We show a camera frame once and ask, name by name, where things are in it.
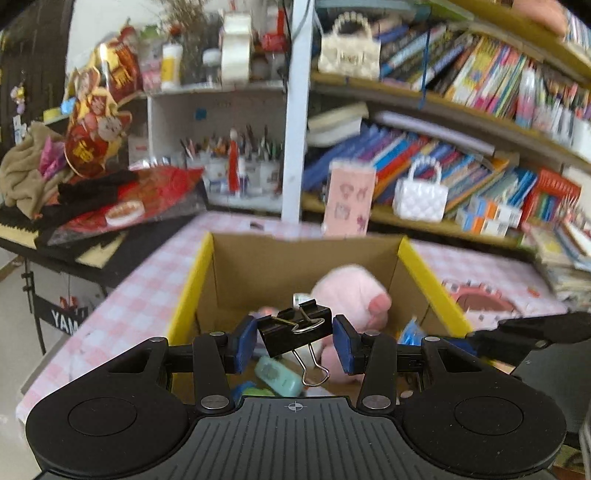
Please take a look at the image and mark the cream quilted purse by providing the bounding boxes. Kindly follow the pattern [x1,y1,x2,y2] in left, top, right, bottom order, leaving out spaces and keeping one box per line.
[318,11,382,79]

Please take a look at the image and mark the pile of red paper decorations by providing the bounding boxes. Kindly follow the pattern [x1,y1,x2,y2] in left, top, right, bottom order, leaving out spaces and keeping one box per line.
[46,166,209,246]

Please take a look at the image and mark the pink plush toy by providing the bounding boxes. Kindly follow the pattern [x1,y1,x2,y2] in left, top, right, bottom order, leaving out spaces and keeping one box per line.
[259,264,393,385]

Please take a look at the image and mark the black electronic keyboard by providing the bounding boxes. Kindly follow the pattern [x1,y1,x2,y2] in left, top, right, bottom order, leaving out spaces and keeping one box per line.
[0,203,208,288]

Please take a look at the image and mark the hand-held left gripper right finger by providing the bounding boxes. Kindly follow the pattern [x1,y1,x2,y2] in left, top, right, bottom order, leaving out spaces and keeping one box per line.
[332,315,492,412]

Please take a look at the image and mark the pink cup with stickers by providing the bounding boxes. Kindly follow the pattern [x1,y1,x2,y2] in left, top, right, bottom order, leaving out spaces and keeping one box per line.
[323,161,377,236]

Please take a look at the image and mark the white cabinet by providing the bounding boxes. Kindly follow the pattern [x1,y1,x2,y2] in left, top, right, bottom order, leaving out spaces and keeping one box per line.
[145,80,296,214]

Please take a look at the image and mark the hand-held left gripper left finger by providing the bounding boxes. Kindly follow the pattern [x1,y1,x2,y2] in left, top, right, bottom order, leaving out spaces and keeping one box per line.
[99,316,258,413]

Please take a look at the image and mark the blue crumpled packet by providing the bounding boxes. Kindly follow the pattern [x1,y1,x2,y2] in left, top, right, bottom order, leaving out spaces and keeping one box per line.
[398,318,424,346]

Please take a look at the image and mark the dried flowers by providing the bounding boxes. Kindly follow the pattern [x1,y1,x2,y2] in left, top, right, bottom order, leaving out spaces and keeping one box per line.
[161,0,218,34]

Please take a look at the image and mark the black cloth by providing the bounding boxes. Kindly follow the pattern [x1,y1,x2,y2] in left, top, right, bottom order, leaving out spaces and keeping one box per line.
[39,170,140,223]

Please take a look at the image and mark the red tassel ornament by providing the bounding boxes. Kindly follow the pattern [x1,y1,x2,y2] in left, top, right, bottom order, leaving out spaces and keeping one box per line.
[228,129,241,193]

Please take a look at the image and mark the row of leaning blue books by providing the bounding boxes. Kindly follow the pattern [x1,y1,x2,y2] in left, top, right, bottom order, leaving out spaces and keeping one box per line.
[302,124,539,219]

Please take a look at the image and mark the large white tape roll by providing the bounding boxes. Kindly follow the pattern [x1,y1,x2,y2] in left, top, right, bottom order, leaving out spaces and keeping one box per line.
[221,11,254,86]

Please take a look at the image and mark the pastel glitter bottle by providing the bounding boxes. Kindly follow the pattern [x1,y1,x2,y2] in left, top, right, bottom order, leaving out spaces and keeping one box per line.
[516,69,537,129]

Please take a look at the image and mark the set of red books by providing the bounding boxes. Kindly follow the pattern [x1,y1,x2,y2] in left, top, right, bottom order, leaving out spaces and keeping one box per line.
[522,168,583,227]

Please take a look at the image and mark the white plastic bottle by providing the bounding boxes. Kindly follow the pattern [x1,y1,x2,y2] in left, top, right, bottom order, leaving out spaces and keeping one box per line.
[161,44,182,91]

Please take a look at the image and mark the cream paperback books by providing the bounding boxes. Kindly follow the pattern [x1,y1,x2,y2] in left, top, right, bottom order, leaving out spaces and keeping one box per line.
[307,102,370,149]

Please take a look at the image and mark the black keyboard stand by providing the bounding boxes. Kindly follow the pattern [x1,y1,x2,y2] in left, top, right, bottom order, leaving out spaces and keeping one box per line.
[21,258,108,357]

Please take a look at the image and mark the beige cloth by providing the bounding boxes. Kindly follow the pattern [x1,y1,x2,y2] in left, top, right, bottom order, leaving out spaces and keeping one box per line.
[0,122,70,217]

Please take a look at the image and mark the row of colourful thin books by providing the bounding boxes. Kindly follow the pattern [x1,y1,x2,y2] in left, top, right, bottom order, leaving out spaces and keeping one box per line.
[379,18,528,121]

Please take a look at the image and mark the red gold festive decoration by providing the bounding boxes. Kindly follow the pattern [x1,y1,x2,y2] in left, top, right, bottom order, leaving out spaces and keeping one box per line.
[62,25,139,179]

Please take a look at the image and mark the white pen organiser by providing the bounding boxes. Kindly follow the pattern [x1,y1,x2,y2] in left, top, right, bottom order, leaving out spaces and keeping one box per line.
[531,69,591,154]

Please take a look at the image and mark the white pole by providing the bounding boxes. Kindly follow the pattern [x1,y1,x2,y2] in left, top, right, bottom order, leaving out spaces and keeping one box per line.
[281,0,315,225]

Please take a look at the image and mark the mint green toy phone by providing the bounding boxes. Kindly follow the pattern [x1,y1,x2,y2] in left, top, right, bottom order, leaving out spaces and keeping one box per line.
[254,355,306,397]

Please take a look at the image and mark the yellow cardboard box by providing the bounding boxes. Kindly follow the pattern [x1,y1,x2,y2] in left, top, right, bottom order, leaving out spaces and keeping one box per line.
[167,231,476,403]

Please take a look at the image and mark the white quilted purse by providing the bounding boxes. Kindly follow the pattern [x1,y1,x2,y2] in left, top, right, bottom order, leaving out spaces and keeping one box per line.
[392,158,449,222]

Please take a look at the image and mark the black binder clip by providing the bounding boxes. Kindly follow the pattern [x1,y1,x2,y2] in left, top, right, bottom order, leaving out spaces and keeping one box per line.
[257,299,334,387]

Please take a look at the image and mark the green toy bottle blue cap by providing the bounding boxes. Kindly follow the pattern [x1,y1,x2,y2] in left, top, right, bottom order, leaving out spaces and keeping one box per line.
[232,381,279,403]

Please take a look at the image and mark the stack of paper booklets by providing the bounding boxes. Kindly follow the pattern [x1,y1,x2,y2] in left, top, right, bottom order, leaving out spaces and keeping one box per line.
[522,217,591,302]

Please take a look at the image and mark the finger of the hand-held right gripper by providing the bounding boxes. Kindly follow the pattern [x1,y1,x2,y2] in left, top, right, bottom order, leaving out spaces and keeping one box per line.
[464,311,591,371]

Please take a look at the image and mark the white rolled paper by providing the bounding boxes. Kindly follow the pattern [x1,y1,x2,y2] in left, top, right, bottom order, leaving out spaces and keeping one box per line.
[374,111,495,156]

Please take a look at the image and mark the row of pen cups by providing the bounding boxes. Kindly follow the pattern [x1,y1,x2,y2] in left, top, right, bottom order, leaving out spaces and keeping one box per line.
[182,124,284,197]

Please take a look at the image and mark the dark door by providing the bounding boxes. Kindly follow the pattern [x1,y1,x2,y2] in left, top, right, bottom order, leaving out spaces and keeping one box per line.
[0,0,75,139]

